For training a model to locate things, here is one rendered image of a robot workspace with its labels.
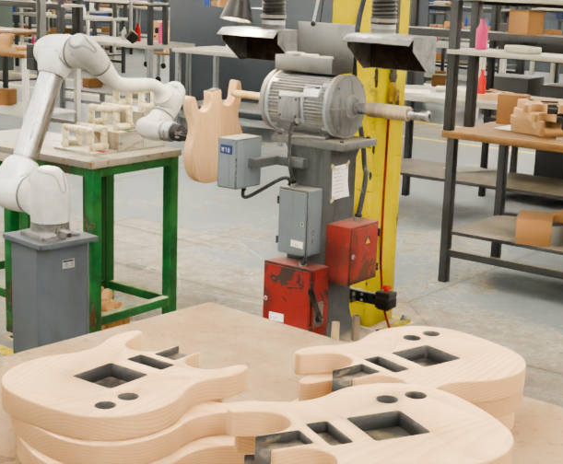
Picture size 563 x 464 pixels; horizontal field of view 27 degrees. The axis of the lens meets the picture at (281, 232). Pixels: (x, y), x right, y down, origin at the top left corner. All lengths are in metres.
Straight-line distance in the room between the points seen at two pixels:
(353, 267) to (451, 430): 2.79
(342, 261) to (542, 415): 2.25
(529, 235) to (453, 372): 4.39
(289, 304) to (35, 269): 1.01
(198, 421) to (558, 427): 0.74
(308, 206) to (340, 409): 2.68
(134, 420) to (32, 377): 0.26
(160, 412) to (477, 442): 0.55
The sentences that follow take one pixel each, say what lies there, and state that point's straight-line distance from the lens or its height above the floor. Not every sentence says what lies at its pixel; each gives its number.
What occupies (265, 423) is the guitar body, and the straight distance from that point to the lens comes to 1.90.
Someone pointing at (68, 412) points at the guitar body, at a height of 1.03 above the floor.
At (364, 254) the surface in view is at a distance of 4.66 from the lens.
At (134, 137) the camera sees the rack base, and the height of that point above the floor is 0.99.
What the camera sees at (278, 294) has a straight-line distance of 4.67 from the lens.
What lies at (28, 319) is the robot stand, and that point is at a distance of 4.75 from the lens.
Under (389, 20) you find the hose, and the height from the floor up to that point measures 1.59.
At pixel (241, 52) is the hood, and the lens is 5.08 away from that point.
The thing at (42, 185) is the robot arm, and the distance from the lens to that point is 4.63.
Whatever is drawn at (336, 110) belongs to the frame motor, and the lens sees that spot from 4.53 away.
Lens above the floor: 1.78
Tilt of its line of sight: 13 degrees down
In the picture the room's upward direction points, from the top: 2 degrees clockwise
